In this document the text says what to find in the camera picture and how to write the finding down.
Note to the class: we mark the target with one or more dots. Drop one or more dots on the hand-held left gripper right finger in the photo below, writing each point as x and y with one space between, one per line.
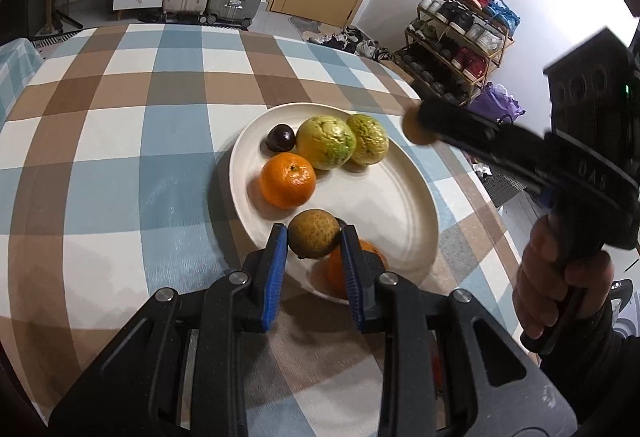
352 282

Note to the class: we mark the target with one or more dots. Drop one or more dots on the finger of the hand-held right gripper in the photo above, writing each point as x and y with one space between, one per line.
465 129

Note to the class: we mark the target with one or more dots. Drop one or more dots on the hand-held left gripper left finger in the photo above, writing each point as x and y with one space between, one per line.
277 277

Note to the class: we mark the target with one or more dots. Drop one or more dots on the orange tangerine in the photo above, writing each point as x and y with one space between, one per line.
375 254
287 180

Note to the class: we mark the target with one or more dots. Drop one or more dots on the brown longan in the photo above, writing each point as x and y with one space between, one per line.
415 129
312 233

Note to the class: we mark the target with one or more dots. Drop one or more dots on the large cream plate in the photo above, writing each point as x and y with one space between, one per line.
390 197

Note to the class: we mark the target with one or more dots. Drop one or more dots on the rough yellow guava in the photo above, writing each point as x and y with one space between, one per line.
369 139

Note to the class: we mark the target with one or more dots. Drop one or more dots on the dark purple passion fruit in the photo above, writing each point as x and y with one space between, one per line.
280 138

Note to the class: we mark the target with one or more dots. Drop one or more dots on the smooth yellow guava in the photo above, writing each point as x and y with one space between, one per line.
325 142

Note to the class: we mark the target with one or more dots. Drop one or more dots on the person's right forearm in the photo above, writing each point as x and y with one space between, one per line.
590 367

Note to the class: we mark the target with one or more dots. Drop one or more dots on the person's right hand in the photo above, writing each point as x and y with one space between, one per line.
537 277

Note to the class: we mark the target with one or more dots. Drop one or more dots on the purple bag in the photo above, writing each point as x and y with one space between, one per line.
495 104

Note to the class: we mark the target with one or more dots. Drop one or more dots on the grey laundry basket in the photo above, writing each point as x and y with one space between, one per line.
505 187

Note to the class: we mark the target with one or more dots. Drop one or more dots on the wooden shoe rack with shoes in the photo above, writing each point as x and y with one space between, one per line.
460 32

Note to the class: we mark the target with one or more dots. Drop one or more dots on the pile of sneakers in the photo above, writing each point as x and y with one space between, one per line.
350 42

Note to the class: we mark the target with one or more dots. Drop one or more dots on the grey door mat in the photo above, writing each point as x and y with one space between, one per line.
307 24

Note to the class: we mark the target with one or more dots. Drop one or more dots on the brown blue checkered tablecloth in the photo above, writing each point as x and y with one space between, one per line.
125 142

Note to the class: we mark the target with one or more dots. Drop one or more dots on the striped rug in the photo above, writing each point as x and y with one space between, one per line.
50 37

